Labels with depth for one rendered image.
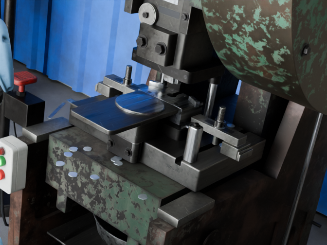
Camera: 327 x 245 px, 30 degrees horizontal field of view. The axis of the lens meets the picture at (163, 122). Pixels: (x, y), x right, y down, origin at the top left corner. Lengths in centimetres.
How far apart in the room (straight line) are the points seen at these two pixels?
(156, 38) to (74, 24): 208
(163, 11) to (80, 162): 43
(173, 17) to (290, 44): 52
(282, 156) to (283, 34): 76
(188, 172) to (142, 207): 13
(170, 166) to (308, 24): 59
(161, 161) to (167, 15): 35
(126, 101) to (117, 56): 180
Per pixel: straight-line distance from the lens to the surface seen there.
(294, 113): 170
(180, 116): 154
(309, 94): 112
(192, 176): 144
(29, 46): 382
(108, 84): 174
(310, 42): 105
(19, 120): 168
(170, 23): 147
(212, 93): 160
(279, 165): 171
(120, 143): 152
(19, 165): 161
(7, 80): 95
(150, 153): 150
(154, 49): 147
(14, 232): 177
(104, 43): 332
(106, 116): 143
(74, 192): 161
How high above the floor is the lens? 136
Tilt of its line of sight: 24 degrees down
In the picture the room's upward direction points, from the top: 9 degrees clockwise
